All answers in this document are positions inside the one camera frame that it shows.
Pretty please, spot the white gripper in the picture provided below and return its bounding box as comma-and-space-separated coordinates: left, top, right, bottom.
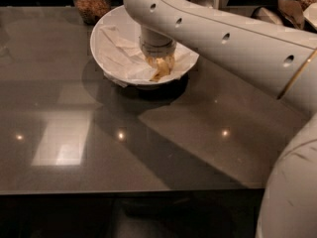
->
140, 26, 176, 58

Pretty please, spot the yellow banana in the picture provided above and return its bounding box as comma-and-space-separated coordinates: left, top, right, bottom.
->
146, 55, 175, 82

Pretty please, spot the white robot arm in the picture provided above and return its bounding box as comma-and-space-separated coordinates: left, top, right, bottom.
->
124, 0, 317, 238

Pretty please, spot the white bowl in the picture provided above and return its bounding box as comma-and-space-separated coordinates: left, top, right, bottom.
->
90, 6, 199, 87

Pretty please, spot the white paper towel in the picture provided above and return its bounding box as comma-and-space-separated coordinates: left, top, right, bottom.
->
90, 25, 198, 87

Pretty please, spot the glass jar with nuts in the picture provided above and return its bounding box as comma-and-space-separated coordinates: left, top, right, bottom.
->
73, 0, 111, 25

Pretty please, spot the black silver toaster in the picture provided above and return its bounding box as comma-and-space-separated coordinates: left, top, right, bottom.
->
252, 7, 283, 25

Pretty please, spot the brown paper bag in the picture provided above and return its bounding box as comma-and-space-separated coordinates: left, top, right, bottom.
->
277, 0, 305, 30

